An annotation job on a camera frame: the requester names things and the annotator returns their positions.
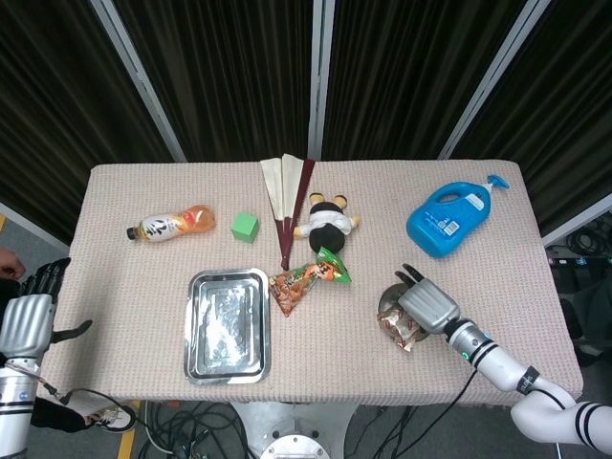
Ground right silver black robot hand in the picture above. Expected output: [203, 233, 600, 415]
[395, 264, 462, 335]

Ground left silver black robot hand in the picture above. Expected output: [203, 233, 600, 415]
[0, 257, 94, 358]

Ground red white snack packet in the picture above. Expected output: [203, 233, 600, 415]
[377, 305, 429, 354]

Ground green orange snack bag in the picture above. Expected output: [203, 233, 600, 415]
[268, 246, 353, 318]

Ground round steel plate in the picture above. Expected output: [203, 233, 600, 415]
[377, 281, 431, 343]

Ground blue detergent jug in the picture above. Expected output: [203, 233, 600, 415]
[405, 174, 511, 259]

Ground black trouser leg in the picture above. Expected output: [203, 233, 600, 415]
[29, 396, 95, 435]

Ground pink woven tablecloth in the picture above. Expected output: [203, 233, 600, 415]
[33, 160, 584, 407]

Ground black white plush doll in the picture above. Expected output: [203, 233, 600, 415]
[294, 192, 362, 257]

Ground white black sneaker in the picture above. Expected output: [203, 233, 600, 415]
[88, 404, 139, 435]

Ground black electronics box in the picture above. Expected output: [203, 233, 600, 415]
[547, 243, 612, 288]

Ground orange tea bottle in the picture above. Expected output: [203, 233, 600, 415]
[126, 204, 217, 244]

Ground cream maroon folding fan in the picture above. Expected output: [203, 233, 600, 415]
[260, 153, 317, 272]

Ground green cube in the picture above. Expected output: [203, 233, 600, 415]
[230, 212, 261, 244]

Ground rectangular steel tray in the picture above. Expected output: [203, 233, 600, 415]
[184, 269, 273, 385]

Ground black pleated curtain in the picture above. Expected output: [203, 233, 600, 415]
[0, 0, 174, 243]
[322, 0, 530, 162]
[113, 0, 316, 163]
[451, 0, 612, 229]

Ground black left hand cable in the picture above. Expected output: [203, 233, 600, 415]
[45, 386, 168, 455]

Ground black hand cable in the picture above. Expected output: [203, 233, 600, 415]
[45, 386, 168, 455]
[410, 366, 480, 459]

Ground black right hand cable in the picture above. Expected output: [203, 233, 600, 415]
[410, 366, 480, 459]

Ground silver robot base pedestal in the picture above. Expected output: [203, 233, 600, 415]
[229, 401, 360, 459]

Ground tangled black floor cables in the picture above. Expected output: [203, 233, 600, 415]
[138, 401, 250, 459]

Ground grey metal partition post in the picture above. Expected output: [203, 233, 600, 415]
[437, 0, 558, 162]
[305, 0, 336, 162]
[90, 0, 187, 164]

